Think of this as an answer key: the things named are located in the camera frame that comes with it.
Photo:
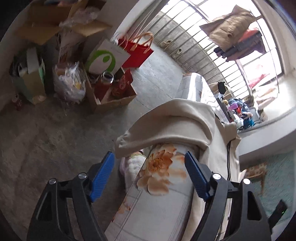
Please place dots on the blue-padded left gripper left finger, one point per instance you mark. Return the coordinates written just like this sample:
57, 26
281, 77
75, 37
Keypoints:
51, 221

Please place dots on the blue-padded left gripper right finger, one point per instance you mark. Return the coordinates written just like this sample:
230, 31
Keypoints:
247, 219

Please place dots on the beige zip jacket black trim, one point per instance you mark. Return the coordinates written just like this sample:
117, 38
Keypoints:
185, 125

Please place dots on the wooden chair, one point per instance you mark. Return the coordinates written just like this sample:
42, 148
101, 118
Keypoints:
257, 173

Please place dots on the floral mattress bed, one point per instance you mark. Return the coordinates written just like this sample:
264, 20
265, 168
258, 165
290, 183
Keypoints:
157, 185

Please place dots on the cluttered dark side table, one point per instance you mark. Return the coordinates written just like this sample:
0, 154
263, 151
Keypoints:
235, 109

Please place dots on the low cardboard tray box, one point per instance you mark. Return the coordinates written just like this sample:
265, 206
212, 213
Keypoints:
117, 94

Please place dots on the clear plastic bag of items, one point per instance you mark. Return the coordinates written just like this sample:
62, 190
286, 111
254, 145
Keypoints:
69, 81

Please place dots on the white green-logo paper bag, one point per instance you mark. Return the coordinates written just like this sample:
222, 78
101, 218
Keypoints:
106, 56

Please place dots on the hanging beige garment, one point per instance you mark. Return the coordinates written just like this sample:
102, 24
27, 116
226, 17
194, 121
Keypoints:
225, 31

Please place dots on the red paper shopping bag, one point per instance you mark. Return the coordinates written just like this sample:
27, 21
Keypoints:
138, 52

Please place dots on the open brown cardboard box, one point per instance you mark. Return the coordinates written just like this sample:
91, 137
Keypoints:
46, 18

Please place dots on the metal balcony railing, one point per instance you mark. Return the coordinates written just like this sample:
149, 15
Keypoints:
180, 46

